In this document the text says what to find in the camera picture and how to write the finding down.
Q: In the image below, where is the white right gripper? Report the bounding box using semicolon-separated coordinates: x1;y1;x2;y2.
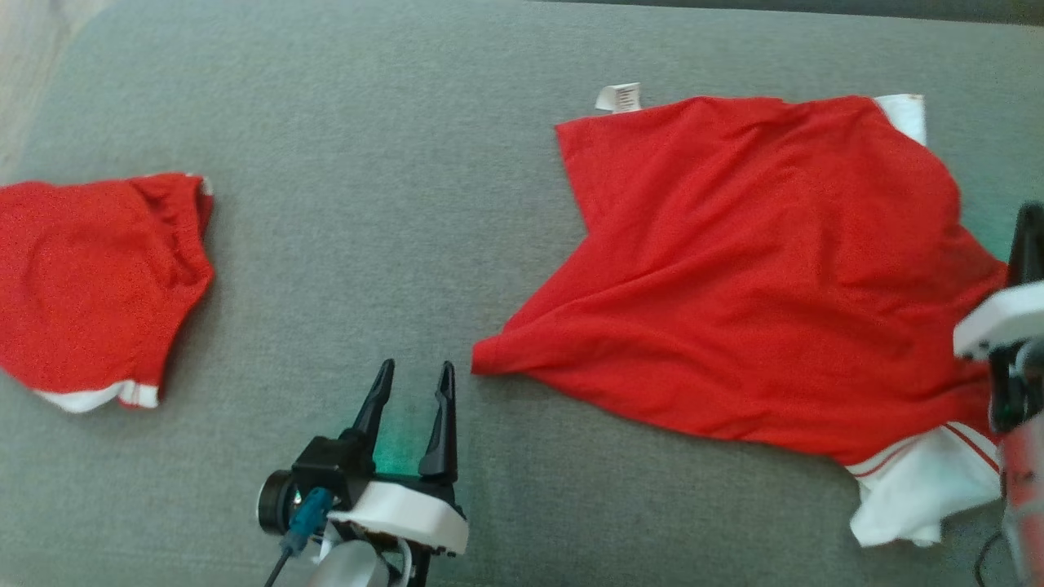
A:
953;202;1044;433

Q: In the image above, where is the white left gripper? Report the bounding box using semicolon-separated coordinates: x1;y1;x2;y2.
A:
292;359;471;587

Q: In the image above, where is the red jersey white trim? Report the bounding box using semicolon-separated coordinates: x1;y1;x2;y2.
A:
471;82;1012;549

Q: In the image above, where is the red shorts white trim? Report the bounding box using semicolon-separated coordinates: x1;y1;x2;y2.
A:
0;171;216;414

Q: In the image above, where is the large grey sofa cushion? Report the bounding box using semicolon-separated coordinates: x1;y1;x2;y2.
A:
0;0;1044;587

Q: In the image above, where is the black cable blue connector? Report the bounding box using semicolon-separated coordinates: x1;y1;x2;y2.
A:
263;487;336;587

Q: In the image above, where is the thin black cable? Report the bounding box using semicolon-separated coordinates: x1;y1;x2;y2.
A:
975;530;1016;587

